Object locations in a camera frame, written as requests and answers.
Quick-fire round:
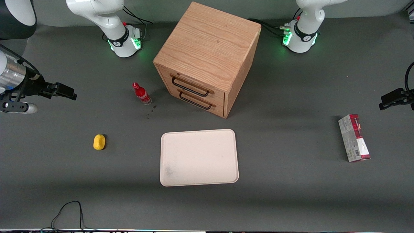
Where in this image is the black arm base cable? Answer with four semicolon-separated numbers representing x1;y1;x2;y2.
247;18;290;38
122;6;153;25

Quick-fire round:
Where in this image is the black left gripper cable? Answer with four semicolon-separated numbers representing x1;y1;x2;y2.
405;61;414;94

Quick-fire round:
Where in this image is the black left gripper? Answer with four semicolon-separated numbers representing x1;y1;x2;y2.
379;88;414;111

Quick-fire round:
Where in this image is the wooden drawer cabinet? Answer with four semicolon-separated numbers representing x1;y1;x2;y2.
153;1;262;119

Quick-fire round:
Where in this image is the black right arm base cable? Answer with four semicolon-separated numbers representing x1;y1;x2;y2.
122;6;153;25

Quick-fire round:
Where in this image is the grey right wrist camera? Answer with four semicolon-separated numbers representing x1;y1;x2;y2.
0;101;38;114

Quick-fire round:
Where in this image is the black floor cable loop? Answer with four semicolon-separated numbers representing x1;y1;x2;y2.
39;201;99;232

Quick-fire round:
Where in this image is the wooden drawer front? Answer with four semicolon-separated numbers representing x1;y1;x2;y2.
158;65;225;101
168;85;225;117

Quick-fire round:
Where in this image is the red coke bottle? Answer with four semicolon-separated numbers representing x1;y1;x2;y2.
132;82;152;105

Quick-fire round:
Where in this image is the grey and red carton box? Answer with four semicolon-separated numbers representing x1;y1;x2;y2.
338;114;371;163

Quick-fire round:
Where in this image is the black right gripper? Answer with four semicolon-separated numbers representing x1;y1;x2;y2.
19;72;77;101

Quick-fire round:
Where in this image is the beige plastic tray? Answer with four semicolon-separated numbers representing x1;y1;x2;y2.
160;129;239;187

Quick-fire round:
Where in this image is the black metal drawer handle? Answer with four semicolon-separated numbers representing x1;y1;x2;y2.
169;74;215;97
178;89;216;110

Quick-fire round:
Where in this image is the yellow lemon toy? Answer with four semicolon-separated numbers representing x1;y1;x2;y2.
93;134;106;151

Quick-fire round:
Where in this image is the black left arm base cable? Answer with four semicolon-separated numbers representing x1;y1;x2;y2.
247;18;290;38

